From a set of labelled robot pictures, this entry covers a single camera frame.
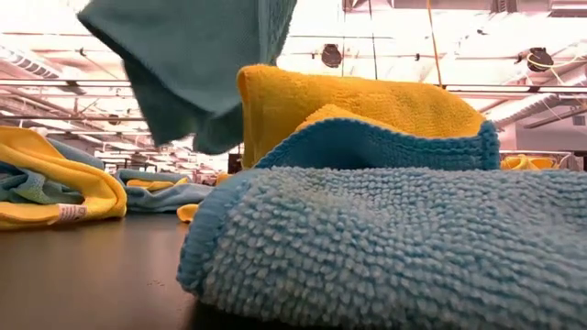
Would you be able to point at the yellow microfiber towel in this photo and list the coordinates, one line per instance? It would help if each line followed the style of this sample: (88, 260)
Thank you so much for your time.
(527, 162)
(188, 213)
(151, 184)
(367, 101)
(103, 194)

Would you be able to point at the silver ribbed air duct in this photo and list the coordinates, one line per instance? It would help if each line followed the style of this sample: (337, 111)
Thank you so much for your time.
(27, 64)
(527, 107)

